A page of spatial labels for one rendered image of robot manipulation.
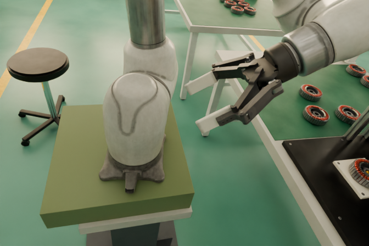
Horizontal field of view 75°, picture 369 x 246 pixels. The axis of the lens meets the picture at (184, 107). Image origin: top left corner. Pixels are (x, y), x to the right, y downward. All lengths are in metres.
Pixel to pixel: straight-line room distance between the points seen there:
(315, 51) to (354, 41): 0.06
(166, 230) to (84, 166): 0.89
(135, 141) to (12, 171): 1.39
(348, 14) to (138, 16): 0.45
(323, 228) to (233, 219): 0.83
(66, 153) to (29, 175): 1.06
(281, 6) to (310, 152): 0.64
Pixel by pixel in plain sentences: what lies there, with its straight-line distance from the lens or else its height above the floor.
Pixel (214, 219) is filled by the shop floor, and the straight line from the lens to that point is 1.64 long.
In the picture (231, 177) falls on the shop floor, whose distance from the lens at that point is 1.83.
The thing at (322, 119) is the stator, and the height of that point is 0.79.
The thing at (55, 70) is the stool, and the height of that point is 0.56.
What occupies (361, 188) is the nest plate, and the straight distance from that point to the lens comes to 1.08.
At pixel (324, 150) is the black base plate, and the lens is 1.14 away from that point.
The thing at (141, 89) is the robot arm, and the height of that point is 1.11.
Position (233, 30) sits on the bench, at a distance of 2.00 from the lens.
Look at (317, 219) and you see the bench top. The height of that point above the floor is 0.75.
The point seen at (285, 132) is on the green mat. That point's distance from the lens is 1.14.
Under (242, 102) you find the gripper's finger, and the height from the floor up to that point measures 1.20.
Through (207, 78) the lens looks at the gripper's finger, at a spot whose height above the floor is 1.15.
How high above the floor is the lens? 1.45
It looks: 41 degrees down
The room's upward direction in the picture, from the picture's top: 11 degrees clockwise
